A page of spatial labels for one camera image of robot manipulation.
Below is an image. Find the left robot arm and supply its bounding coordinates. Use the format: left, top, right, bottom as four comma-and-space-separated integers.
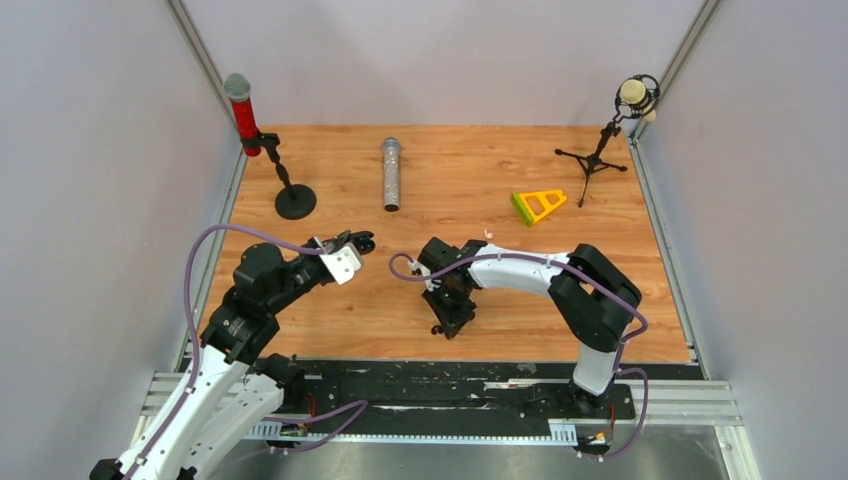
89, 225, 376, 479

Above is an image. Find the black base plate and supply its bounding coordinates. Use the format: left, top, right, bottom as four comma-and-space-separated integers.
278, 360, 639, 437

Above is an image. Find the black earbud charging case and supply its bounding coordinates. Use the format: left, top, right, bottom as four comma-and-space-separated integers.
343, 231, 376, 255

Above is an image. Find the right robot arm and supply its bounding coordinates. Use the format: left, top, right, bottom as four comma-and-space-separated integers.
408, 237, 642, 418

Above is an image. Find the red glitter microphone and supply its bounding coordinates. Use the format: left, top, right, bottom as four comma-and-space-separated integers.
223, 73, 262, 157

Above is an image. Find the slotted cable duct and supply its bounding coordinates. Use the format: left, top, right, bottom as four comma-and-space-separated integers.
241, 417, 579, 446

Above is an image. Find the yellow triangular plastic piece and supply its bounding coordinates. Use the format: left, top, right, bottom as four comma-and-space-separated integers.
510, 190, 568, 227

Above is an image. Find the black tripod mic stand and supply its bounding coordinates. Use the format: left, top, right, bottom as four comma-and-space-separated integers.
554, 75, 634, 208

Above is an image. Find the beige condenser microphone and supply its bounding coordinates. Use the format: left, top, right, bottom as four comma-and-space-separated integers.
615, 74, 661, 122

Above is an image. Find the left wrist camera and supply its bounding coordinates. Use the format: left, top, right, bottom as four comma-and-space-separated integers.
319, 256, 363, 285

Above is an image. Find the silver glitter microphone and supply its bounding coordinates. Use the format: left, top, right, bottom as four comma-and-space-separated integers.
381, 137, 401, 212

